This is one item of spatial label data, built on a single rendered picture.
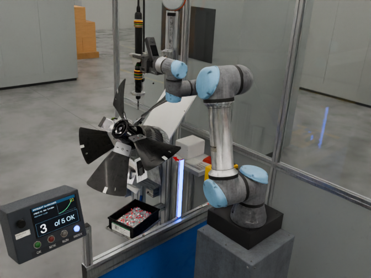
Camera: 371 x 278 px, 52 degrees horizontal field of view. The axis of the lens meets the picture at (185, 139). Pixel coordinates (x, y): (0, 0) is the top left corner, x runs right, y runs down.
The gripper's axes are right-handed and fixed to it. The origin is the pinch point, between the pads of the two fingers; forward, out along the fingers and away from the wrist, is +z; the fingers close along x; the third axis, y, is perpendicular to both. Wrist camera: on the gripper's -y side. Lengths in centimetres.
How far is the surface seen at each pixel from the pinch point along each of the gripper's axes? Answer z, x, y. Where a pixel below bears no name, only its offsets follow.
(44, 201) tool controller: -42, -70, 39
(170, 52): 28, 48, 8
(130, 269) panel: -39, -31, 93
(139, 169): -8, -2, 62
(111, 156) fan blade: 4, -13, 55
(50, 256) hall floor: 77, -23, 164
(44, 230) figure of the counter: -45, -72, 49
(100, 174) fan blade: 3, -21, 63
